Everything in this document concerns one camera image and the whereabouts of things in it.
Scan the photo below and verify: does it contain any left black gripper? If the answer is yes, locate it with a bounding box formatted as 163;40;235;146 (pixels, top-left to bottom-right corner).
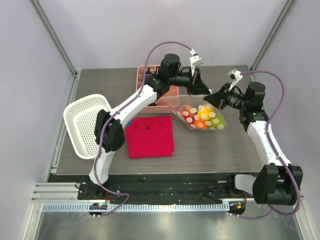
168;67;211;97

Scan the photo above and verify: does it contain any clear polka dot zip bag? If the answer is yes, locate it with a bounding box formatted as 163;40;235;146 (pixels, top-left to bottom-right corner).
160;94;227;131

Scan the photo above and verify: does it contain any fake orange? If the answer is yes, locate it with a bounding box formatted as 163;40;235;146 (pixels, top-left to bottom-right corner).
193;119;208;130

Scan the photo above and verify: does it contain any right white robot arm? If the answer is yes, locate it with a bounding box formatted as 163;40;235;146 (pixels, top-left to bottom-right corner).
203;82;303;206

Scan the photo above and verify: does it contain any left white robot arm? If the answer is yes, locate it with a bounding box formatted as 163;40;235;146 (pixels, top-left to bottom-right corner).
86;53;211;200

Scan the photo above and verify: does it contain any fake yellow pear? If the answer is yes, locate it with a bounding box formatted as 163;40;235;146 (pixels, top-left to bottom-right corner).
197;104;216;121

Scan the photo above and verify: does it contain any fake green lime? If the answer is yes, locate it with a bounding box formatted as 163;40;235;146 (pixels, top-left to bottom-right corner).
209;115;226;130

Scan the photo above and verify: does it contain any fake red apple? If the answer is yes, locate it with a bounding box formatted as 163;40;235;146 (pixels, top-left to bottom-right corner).
178;105;197;124

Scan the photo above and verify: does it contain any pink divided organizer tray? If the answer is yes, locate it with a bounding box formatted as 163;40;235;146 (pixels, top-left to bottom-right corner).
136;65;179;114

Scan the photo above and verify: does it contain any rolled sock top compartment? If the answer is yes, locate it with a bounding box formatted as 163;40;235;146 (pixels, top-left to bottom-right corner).
145;66;159;76

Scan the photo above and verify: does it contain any folded red t-shirt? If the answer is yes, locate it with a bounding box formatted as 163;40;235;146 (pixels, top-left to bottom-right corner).
125;115;175;159

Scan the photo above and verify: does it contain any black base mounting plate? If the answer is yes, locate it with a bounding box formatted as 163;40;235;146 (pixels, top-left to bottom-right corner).
75;173;253;205

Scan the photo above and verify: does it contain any white perforated plastic basket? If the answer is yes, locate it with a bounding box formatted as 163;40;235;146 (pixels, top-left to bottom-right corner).
63;94;113;160

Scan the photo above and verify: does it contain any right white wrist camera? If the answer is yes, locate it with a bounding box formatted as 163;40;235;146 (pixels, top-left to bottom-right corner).
227;69;243;91

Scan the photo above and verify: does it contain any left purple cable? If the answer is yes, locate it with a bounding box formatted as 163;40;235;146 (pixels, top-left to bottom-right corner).
91;41;196;217

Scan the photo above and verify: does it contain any white slotted cable duct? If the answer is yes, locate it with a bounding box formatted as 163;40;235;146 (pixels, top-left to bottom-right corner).
42;202;230;213

